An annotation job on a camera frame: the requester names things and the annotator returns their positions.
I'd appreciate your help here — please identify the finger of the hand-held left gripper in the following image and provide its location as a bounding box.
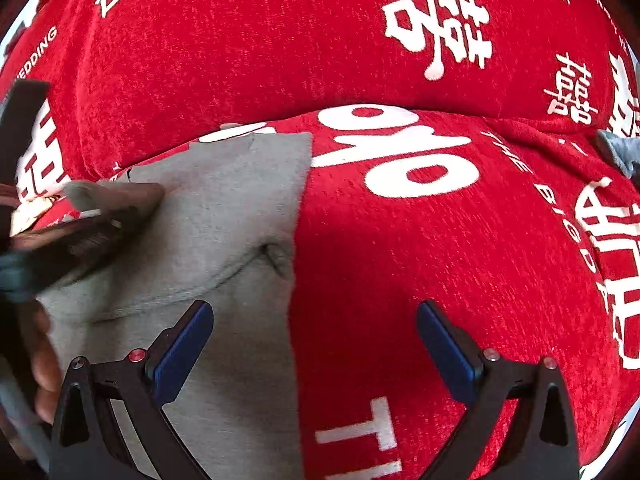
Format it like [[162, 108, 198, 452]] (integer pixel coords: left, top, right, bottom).
[[62, 181, 167, 223]]

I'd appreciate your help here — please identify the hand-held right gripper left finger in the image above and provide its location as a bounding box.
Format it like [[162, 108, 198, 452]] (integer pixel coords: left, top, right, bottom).
[[50, 300, 216, 480]]

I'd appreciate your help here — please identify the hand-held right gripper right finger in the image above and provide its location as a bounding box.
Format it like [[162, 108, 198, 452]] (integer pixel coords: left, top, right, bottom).
[[416, 300, 581, 480]]

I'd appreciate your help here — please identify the grey small garment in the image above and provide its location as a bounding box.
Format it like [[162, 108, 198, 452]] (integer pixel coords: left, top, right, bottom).
[[37, 132, 314, 480]]

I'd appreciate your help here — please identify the person's left hand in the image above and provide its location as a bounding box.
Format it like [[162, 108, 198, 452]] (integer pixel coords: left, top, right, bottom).
[[27, 304, 64, 423]]

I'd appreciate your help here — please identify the red printed sofa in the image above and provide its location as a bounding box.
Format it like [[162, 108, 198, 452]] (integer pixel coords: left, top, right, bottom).
[[0, 0, 640, 480]]

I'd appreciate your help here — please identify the blue-grey cloth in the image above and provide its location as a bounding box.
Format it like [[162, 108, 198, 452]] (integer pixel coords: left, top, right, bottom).
[[595, 129, 640, 179]]

